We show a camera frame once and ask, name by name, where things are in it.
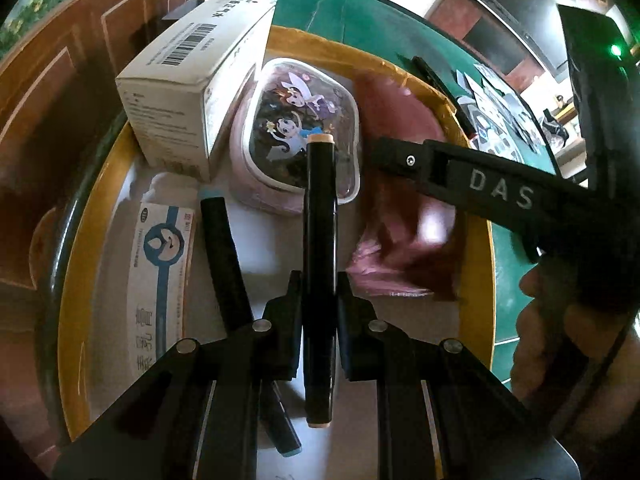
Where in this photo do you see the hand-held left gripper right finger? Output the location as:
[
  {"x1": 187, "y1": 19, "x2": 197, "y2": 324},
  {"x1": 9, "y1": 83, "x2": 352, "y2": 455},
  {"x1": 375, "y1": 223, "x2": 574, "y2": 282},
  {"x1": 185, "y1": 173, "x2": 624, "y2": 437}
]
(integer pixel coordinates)
[{"x1": 336, "y1": 271, "x2": 581, "y2": 480}]

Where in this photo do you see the white barcoded box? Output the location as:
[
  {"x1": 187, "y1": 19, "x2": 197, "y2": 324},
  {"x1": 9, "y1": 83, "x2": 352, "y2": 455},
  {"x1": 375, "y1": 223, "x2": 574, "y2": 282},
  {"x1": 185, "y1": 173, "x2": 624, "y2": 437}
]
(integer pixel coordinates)
[{"x1": 116, "y1": 0, "x2": 277, "y2": 183}]

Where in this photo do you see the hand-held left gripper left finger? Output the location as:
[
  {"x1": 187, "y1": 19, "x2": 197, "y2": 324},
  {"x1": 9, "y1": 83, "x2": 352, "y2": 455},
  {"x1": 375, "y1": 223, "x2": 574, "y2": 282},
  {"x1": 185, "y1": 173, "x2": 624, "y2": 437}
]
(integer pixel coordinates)
[{"x1": 52, "y1": 270, "x2": 306, "y2": 480}]

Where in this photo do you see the black bag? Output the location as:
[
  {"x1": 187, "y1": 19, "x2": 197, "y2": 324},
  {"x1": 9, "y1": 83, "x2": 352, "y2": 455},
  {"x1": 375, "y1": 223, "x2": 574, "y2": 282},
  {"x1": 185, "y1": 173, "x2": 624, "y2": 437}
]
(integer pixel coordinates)
[{"x1": 542, "y1": 107, "x2": 572, "y2": 149}]

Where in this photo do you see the red foil packet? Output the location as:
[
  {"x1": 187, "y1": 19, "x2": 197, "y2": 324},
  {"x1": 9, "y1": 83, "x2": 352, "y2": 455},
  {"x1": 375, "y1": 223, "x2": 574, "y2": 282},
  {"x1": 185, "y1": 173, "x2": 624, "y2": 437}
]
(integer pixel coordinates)
[{"x1": 345, "y1": 72, "x2": 468, "y2": 303}]

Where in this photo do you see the white box with blue label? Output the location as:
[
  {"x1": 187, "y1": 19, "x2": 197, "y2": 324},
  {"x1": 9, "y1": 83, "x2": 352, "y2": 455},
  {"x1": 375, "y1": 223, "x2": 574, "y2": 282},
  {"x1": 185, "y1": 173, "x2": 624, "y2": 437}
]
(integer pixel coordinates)
[{"x1": 126, "y1": 172, "x2": 198, "y2": 376}]

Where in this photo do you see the person's right hand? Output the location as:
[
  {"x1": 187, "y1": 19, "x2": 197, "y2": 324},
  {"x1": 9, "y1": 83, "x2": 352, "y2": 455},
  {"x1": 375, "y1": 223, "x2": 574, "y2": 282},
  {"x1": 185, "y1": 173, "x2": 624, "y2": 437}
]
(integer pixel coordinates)
[{"x1": 511, "y1": 261, "x2": 602, "y2": 402}]

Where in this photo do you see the pile of playing cards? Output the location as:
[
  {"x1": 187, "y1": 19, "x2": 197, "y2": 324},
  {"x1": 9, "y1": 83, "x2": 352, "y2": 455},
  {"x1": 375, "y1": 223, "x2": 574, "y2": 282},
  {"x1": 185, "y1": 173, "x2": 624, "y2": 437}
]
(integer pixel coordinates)
[{"x1": 452, "y1": 62, "x2": 543, "y2": 152}]

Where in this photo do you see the pink cartoon print case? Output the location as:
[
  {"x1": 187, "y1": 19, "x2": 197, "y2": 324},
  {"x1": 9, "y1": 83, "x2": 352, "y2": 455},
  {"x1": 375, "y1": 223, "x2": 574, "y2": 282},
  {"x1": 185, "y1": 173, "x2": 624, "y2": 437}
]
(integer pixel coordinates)
[{"x1": 229, "y1": 57, "x2": 362, "y2": 216}]

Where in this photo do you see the black marker with red tip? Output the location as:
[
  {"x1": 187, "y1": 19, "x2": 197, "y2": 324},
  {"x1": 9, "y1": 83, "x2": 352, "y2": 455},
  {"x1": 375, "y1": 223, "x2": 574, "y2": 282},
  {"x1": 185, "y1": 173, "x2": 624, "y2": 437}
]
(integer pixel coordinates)
[{"x1": 411, "y1": 55, "x2": 476, "y2": 136}]

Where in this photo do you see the black marker with teal tip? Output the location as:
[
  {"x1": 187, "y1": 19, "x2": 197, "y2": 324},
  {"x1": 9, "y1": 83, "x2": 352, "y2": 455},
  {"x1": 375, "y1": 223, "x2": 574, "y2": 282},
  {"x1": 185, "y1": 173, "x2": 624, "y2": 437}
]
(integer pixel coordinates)
[{"x1": 199, "y1": 187, "x2": 303, "y2": 457}]

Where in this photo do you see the black marker with beige caps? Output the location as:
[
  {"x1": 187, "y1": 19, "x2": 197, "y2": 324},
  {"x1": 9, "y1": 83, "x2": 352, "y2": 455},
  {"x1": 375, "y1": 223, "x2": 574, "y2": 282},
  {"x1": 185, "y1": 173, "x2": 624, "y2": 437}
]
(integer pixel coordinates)
[{"x1": 302, "y1": 132, "x2": 337, "y2": 428}]

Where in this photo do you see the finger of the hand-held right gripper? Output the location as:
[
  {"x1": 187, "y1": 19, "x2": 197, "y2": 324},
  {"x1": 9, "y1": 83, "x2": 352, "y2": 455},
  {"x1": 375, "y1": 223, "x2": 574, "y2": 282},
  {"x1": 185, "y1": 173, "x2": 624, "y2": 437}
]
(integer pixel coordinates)
[{"x1": 370, "y1": 136, "x2": 446, "y2": 187}]

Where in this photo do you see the dark wall panel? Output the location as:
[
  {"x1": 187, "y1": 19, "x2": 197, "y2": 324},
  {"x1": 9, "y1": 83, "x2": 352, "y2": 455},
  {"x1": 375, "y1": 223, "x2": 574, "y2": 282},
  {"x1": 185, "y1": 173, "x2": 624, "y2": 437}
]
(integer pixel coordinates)
[{"x1": 462, "y1": 12, "x2": 526, "y2": 76}]

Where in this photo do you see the yellow rimmed tray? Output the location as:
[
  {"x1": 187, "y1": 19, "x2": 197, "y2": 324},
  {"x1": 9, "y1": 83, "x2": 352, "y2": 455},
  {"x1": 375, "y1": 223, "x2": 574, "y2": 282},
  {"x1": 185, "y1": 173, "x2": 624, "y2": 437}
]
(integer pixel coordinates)
[{"x1": 57, "y1": 24, "x2": 497, "y2": 446}]

